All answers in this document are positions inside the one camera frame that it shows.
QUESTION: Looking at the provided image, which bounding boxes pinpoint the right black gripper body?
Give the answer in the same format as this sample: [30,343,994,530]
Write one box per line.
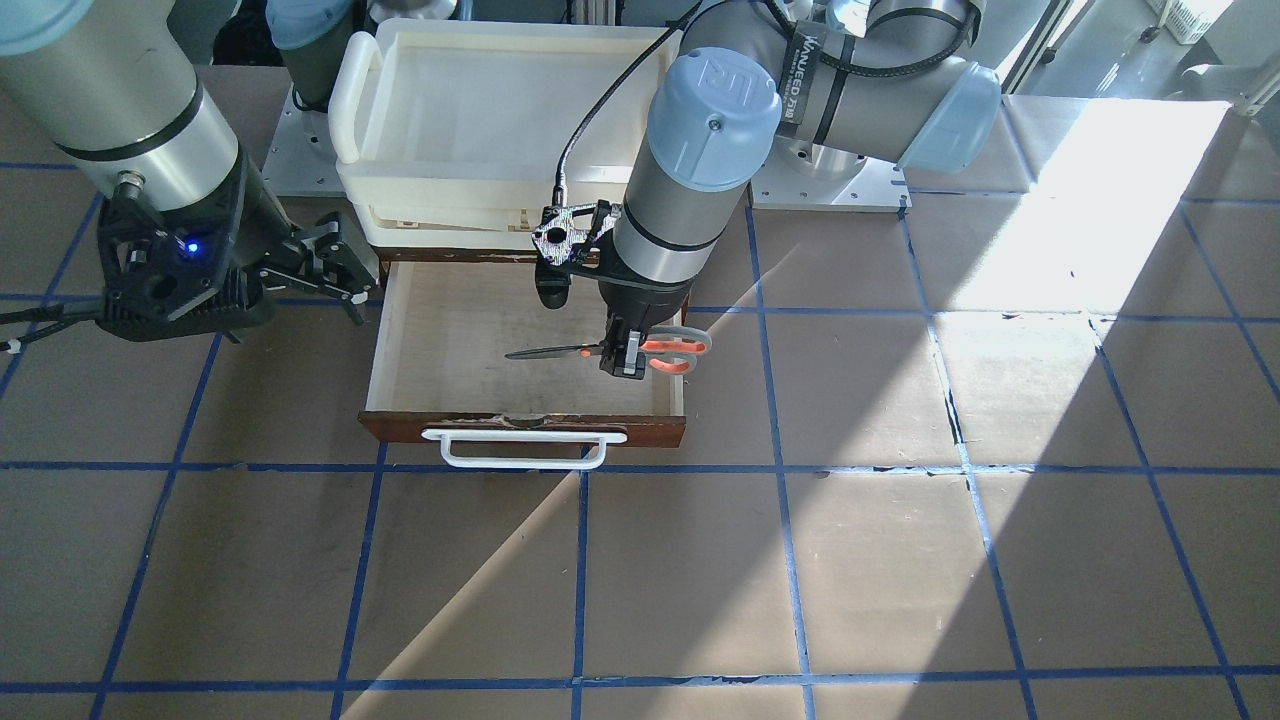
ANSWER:
[96,154,294,342]

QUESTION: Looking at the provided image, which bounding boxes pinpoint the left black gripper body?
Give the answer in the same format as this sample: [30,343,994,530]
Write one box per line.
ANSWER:
[532,200,701,325]

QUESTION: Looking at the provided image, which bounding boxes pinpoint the grey orange scissors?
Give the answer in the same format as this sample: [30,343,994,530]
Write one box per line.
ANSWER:
[506,325,712,375]

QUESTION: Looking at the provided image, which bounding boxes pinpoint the wooden drawer with white handle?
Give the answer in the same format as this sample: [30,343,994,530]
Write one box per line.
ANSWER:
[358,263,685,471]

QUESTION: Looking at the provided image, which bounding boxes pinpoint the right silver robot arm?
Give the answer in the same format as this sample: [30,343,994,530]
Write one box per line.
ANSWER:
[3,1,379,354]

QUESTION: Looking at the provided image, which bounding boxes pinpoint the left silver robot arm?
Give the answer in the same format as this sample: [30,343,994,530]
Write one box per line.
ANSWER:
[532,1,1001,379]

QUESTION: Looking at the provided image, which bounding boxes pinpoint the brown wooden drawer cabinet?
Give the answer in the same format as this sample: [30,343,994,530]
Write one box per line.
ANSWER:
[378,199,739,333]

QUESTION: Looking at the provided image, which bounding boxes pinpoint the white plastic bin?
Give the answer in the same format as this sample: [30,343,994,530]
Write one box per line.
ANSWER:
[328,18,660,258]

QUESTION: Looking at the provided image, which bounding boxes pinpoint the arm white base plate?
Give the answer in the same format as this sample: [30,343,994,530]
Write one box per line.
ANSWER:
[262,87,346,199]
[750,137,911,213]

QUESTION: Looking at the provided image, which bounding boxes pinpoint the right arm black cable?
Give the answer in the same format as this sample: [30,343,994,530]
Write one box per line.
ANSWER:
[0,305,111,356]

